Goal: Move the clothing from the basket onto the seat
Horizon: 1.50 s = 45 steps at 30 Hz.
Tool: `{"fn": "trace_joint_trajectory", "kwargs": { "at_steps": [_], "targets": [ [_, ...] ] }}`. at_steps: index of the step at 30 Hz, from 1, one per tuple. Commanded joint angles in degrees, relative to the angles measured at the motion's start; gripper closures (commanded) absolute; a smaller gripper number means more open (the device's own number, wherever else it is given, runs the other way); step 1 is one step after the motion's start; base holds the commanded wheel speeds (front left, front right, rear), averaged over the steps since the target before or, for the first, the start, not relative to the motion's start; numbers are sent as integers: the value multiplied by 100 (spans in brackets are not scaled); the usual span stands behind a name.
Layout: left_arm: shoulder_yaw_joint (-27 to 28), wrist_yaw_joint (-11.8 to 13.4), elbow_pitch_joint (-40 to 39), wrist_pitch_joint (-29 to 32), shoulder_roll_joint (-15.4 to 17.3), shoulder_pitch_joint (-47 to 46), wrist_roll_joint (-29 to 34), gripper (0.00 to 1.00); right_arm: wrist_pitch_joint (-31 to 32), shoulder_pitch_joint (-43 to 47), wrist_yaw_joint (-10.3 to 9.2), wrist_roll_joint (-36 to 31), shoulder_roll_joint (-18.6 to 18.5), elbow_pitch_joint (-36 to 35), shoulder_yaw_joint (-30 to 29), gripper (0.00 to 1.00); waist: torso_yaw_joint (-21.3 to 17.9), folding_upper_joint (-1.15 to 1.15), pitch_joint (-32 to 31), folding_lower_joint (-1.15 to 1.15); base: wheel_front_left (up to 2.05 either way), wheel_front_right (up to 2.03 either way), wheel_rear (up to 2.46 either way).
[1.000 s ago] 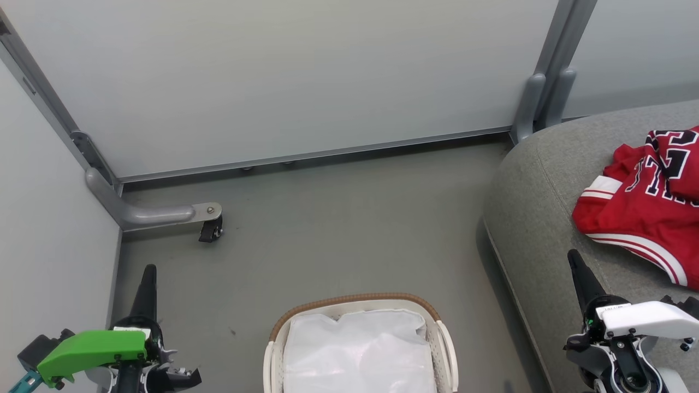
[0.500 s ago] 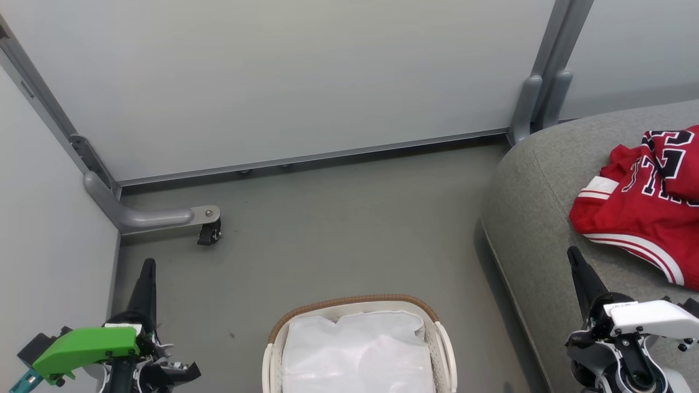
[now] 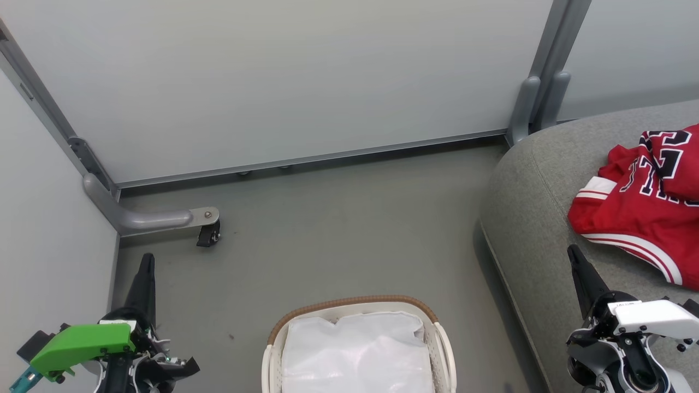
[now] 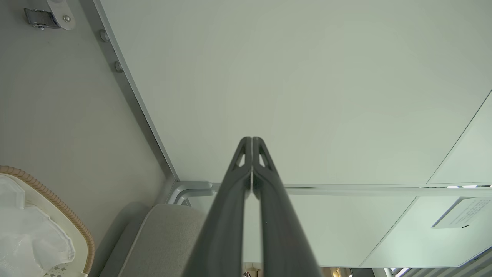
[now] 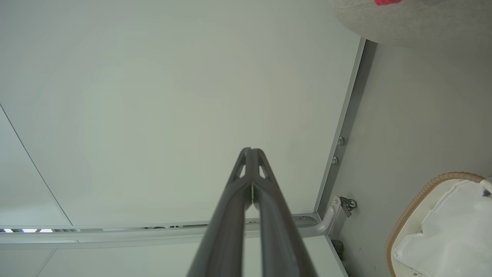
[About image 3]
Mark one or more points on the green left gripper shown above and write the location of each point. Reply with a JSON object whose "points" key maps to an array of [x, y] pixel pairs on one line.
{"points": [[82, 344]]}

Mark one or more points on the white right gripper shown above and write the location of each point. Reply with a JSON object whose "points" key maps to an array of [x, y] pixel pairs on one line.
{"points": [[650, 322]]}

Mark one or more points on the red basketball jersey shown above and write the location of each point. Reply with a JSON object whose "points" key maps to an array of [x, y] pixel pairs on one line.
{"points": [[628, 218]]}

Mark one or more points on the white laundry basket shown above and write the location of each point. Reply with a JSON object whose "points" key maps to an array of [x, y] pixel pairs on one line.
{"points": [[355, 300]]}

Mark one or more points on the grey fabric sofa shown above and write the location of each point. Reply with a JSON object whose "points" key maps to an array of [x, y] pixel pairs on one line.
{"points": [[535, 218]]}

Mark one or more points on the black caster wheel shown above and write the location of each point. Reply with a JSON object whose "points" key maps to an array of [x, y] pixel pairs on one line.
{"points": [[208, 234]]}

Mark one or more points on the white cloth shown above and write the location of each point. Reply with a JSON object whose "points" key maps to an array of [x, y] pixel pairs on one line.
{"points": [[355, 355]]}

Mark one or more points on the grey partition frame leg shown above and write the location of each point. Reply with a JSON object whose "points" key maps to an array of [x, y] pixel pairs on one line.
{"points": [[147, 219]]}

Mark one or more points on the aluminium partition bottom rail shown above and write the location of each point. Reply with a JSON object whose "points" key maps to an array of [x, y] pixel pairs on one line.
{"points": [[327, 158]]}

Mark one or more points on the grey partition double post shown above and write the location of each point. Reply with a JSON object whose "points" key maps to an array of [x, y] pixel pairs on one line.
{"points": [[551, 54]]}

